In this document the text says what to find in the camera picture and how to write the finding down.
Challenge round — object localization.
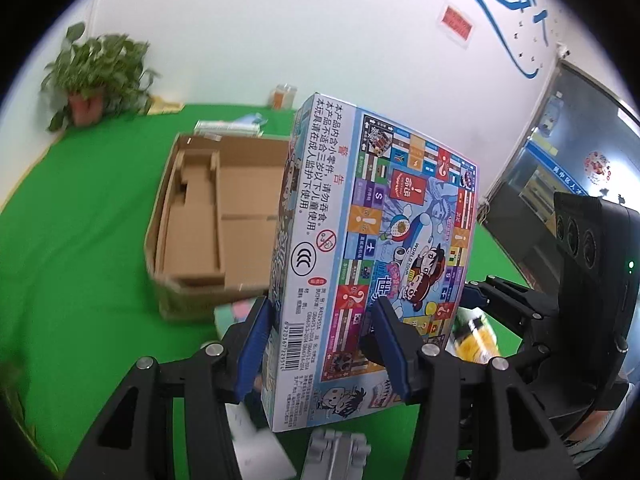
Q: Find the blue wall decal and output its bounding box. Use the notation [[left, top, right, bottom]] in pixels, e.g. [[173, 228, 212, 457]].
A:
[[405, 0, 556, 81]]

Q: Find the clear container with orange contents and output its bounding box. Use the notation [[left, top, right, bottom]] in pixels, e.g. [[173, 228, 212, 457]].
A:
[[270, 84, 298, 111]]

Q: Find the brown cardboard box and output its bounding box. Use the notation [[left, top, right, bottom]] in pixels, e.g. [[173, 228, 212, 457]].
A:
[[144, 132, 293, 321]]

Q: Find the colourful board game box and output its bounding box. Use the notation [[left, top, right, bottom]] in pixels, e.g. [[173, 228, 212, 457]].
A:
[[261, 92, 480, 433]]

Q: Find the yellow round jar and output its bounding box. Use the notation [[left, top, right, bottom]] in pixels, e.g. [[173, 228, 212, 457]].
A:
[[447, 305, 506, 363]]

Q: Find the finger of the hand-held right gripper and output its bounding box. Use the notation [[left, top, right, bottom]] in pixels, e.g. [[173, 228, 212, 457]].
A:
[[462, 276, 558, 333]]

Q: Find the light blue flat packet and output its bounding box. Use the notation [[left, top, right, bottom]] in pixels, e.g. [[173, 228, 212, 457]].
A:
[[194, 112, 266, 138]]

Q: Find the pale yellow paper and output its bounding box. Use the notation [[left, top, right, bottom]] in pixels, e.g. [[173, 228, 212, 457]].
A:
[[150, 95, 186, 117]]

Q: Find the pastel puzzle cube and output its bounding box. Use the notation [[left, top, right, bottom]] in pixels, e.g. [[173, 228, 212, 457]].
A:
[[214, 296, 261, 341]]

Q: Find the person's right forearm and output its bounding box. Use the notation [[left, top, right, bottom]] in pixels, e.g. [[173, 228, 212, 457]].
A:
[[567, 385, 638, 466]]

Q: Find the glass door with posters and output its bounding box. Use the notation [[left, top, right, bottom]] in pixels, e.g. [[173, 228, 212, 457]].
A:
[[482, 57, 640, 301]]

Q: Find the potted plant in orange pot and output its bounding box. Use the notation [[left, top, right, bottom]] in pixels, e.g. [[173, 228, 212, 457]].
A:
[[40, 22, 161, 133]]

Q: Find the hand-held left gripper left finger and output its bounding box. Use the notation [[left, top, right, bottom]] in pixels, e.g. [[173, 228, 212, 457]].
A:
[[65, 296, 274, 480]]

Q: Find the grey phone stand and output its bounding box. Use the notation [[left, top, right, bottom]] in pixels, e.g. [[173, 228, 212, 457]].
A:
[[300, 429, 372, 480]]

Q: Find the red wall sign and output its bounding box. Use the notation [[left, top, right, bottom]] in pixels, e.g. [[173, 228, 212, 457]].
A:
[[439, 4, 476, 43]]

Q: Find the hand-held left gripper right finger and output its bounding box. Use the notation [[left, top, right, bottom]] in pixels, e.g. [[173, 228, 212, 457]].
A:
[[359, 299, 581, 480]]

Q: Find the white flat box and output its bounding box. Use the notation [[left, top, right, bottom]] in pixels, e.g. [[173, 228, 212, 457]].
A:
[[225, 400, 297, 480]]

